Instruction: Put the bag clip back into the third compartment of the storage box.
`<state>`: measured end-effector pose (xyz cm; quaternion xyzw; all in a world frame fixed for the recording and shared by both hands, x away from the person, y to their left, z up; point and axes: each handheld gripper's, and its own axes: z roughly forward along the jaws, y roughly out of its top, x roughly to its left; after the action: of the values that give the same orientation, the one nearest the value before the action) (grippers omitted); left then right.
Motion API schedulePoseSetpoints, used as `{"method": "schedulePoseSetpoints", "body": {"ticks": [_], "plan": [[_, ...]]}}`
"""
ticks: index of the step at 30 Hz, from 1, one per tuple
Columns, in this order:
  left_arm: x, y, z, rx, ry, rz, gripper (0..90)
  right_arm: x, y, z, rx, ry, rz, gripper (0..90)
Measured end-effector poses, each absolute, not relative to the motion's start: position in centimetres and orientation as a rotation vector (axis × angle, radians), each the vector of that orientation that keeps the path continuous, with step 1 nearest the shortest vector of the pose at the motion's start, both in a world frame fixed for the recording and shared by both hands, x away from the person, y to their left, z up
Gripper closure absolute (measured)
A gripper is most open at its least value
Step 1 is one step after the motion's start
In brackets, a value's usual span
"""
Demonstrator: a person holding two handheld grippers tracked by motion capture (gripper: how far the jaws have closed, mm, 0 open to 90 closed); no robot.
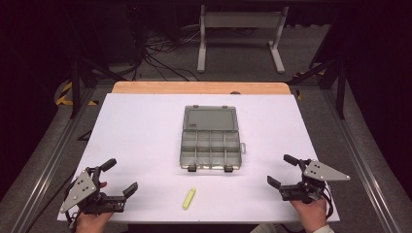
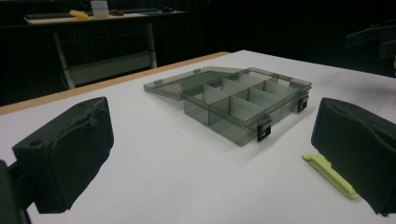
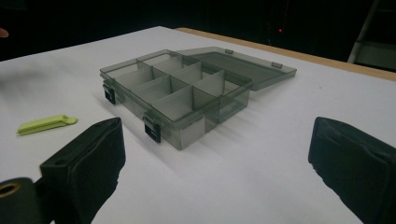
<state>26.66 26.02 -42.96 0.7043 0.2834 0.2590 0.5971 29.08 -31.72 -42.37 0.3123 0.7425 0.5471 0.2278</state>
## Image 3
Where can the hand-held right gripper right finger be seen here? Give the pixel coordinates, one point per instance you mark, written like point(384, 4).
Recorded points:
point(355, 165)

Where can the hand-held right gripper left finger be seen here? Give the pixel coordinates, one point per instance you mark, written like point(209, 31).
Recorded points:
point(84, 165)

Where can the metal stand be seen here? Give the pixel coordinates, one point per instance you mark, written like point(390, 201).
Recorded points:
point(372, 37)

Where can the light green plastic clip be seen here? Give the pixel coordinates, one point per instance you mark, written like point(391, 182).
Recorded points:
point(45, 123)

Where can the grey clear compartment box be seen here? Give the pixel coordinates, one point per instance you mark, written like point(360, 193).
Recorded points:
point(186, 90)

